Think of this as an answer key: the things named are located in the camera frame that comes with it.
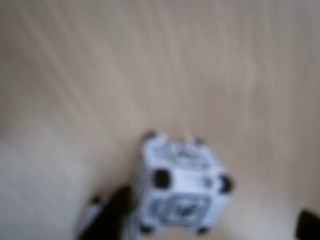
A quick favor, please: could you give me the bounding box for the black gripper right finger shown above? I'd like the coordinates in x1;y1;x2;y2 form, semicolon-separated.
297;209;320;240

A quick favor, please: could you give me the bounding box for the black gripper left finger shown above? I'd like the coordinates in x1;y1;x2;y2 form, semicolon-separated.
76;186;141;240

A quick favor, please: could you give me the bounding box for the white cube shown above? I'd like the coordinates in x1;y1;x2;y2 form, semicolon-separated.
139;129;237;237

